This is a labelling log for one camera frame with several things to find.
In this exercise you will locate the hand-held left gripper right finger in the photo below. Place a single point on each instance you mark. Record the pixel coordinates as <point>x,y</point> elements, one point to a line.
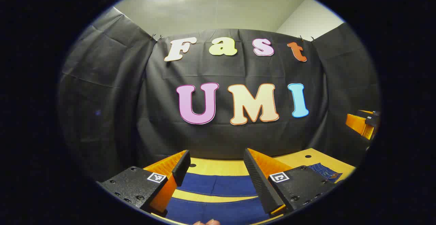
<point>257,180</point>

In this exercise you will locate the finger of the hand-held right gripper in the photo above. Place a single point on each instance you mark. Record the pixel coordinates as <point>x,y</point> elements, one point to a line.
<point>373,117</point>
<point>357,124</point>

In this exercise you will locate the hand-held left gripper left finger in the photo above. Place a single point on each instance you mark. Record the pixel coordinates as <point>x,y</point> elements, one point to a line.
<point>182,169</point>

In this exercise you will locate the blue denim jeans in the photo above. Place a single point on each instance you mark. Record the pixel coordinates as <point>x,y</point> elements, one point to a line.
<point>218,184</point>

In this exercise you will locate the black backdrop cloth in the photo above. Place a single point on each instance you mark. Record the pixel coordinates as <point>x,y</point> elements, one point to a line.
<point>136,99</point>

